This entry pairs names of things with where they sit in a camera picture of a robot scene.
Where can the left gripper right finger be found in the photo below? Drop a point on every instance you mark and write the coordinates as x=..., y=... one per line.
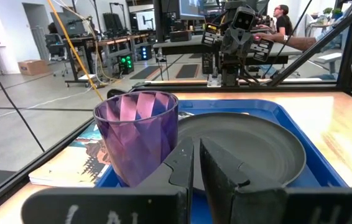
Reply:
x=225, y=186

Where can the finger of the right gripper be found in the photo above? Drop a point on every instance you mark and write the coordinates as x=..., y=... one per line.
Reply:
x=261, y=49
x=211, y=35

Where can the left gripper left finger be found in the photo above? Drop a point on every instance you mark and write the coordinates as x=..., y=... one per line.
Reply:
x=179, y=168

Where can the black round plate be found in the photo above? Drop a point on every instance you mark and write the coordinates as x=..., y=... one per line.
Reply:
x=257, y=143

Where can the purple faceted plastic cup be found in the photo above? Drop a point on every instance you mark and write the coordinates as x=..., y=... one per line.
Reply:
x=132, y=140

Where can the person's forearm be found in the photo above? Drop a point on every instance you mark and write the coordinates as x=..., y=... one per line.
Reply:
x=291, y=42

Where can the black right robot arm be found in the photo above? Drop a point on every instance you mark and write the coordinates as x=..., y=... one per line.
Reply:
x=230, y=73

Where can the silver mounting plate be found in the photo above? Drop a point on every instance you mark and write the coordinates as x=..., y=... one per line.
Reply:
x=214, y=81

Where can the blue plastic tray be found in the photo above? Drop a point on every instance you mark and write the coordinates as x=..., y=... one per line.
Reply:
x=288, y=112

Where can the person's hand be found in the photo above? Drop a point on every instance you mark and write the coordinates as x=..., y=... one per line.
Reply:
x=258, y=36

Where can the grey desk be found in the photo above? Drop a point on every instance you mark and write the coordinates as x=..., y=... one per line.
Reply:
x=188, y=45

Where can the person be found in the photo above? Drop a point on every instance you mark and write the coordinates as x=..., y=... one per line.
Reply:
x=283, y=21
x=53, y=28

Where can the dark floor mat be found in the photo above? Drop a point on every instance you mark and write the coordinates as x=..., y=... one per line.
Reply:
x=187, y=71
x=145, y=72

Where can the computer with blue lights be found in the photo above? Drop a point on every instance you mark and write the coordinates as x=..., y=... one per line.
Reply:
x=145, y=52

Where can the green potted plant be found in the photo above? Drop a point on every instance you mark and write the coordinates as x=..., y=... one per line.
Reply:
x=333, y=12

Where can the computer with green lights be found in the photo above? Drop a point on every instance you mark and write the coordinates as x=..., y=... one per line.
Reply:
x=125, y=63

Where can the illustrated paperback book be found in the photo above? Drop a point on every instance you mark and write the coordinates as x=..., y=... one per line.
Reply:
x=70, y=161

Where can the black office chair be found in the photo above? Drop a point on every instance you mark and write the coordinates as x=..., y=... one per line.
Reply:
x=56, y=46

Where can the cardboard box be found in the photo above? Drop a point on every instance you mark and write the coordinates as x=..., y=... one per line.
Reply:
x=33, y=67

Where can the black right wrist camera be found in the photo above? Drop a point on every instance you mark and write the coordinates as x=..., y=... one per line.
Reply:
x=243, y=18

